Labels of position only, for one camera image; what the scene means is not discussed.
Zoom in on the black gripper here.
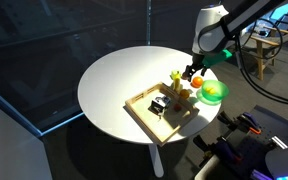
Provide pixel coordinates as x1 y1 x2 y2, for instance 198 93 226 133
182 53 207 81

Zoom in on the yellow ball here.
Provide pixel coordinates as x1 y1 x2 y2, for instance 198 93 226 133
179 89 190 99

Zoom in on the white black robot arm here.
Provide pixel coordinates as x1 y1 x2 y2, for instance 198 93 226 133
182 0 285 81

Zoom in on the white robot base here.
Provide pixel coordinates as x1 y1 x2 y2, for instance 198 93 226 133
265 148 288 180

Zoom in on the green plastic bowl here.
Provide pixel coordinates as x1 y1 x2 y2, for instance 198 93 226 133
202 80 229 102

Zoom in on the orange fruit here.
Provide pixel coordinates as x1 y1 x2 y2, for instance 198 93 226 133
191 76 203 88

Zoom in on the yellow lemon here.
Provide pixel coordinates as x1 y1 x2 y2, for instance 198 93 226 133
206 87 216 95

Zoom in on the yellow green corn toy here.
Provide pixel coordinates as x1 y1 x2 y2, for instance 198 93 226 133
171 70 181 92

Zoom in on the small red fruit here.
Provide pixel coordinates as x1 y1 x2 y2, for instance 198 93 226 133
173 103 182 112

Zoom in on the black and white cube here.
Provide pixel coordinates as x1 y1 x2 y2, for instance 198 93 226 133
150 96 171 116

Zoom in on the wooden tray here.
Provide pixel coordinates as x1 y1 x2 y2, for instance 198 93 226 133
125 82 199 146

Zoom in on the upper purple orange clamp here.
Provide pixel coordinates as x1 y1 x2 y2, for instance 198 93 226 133
217 111 261 134

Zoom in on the purple orange clamp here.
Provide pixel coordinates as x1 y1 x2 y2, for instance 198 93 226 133
193 135 243 167
217 111 261 134

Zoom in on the wooden chair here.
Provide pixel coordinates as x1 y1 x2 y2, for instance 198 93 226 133
250 18 288 80

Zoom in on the white round table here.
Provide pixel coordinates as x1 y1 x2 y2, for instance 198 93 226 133
77 45 223 179

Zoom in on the lower purple orange clamp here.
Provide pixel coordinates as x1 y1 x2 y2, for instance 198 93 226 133
193 135 243 167

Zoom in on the black perforated mounting board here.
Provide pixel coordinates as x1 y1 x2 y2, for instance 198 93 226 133
227 106 288 180

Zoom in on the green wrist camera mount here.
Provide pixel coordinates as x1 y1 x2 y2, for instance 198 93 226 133
203 49 232 67

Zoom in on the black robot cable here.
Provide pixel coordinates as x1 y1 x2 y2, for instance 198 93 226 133
234 18 288 108

